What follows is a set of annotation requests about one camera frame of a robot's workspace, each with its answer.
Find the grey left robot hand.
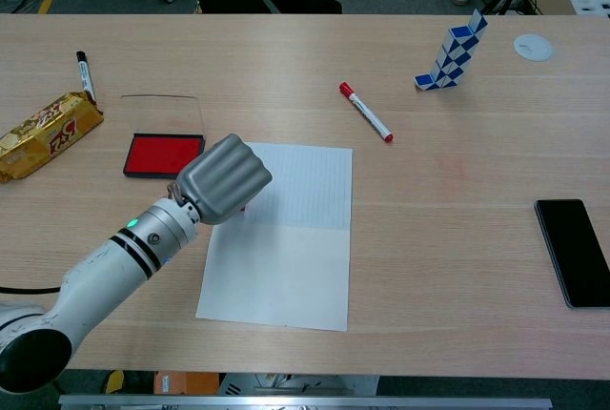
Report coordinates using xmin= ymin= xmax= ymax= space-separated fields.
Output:
xmin=167 ymin=133 xmax=275 ymax=227

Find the red ink pad clear lid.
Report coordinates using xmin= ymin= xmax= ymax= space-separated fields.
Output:
xmin=121 ymin=93 xmax=207 ymax=180

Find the white paper sheet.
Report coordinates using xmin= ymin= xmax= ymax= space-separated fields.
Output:
xmin=194 ymin=141 xmax=355 ymax=333

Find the red whiteboard marker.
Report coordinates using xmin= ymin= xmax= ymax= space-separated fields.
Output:
xmin=338 ymin=81 xmax=395 ymax=144

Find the black whiteboard marker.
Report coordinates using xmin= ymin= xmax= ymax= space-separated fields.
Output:
xmin=75 ymin=50 xmax=98 ymax=102

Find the gold snack package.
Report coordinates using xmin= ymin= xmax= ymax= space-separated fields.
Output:
xmin=0 ymin=91 xmax=105 ymax=183

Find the orange box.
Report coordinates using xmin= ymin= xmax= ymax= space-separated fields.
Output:
xmin=152 ymin=370 xmax=221 ymax=396

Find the yellow object under table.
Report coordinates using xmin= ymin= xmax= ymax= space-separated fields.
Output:
xmin=104 ymin=370 xmax=126 ymax=395

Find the blue white snake puzzle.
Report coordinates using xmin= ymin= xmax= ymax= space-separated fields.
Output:
xmin=414 ymin=8 xmax=490 ymax=92

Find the grey table grommet cap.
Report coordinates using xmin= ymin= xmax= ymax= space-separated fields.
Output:
xmin=513 ymin=33 xmax=554 ymax=63

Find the black smartphone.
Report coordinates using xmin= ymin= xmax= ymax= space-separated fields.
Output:
xmin=533 ymin=198 xmax=610 ymax=310

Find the dark arm cable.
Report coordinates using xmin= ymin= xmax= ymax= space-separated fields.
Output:
xmin=0 ymin=286 xmax=63 ymax=296

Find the aluminium rail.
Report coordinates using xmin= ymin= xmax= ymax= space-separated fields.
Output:
xmin=57 ymin=394 xmax=554 ymax=410

